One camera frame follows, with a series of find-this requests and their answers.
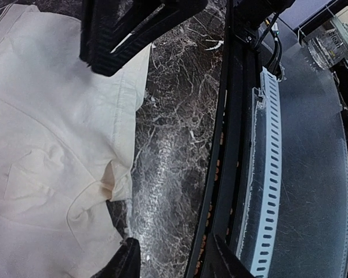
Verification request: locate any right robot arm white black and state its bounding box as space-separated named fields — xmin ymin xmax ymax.
xmin=230 ymin=0 xmax=295 ymax=50

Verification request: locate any white slotted cable duct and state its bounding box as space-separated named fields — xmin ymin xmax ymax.
xmin=248 ymin=67 xmax=282 ymax=277

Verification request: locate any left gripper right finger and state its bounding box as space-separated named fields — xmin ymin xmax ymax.
xmin=97 ymin=237 xmax=141 ymax=278

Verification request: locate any black front table rail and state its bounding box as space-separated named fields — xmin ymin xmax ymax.
xmin=184 ymin=1 xmax=261 ymax=277

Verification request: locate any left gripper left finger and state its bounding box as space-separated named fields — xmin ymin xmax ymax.
xmin=79 ymin=1 xmax=208 ymax=77

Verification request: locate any cream cotton boxer underwear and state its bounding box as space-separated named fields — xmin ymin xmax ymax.
xmin=0 ymin=4 xmax=150 ymax=277

